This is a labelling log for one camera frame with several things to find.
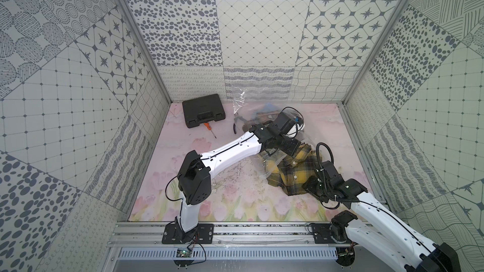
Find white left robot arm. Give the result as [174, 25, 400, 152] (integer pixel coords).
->
[176, 130, 301, 234]

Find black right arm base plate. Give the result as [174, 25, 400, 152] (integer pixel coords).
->
[307, 223, 359, 246]

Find orange handled screwdriver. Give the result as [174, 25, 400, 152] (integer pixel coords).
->
[204, 122, 217, 138]

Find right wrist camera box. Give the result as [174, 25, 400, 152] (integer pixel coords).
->
[322, 161, 344, 185]

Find yellow plaid shirt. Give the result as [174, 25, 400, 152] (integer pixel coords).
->
[263, 144, 317, 196]

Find clear plastic vacuum bag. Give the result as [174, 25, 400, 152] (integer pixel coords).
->
[245, 107, 344, 203]

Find black plastic tool case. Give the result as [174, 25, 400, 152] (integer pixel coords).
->
[182, 94, 226, 128]

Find blue handled pliers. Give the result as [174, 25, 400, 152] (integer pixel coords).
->
[233, 114, 247, 134]

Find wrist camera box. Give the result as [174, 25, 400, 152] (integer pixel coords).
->
[273, 112, 305, 138]
[322, 161, 344, 185]

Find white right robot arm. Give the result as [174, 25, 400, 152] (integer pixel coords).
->
[302, 176, 461, 271]

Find red plaid shirt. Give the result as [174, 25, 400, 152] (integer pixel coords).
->
[242, 111, 279, 132]

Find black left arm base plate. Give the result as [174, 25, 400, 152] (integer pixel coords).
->
[162, 222, 214, 244]

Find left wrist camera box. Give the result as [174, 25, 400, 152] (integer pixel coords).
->
[273, 112, 305, 138]

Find aluminium mounting rail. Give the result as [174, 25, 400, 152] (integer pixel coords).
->
[107, 220, 390, 249]

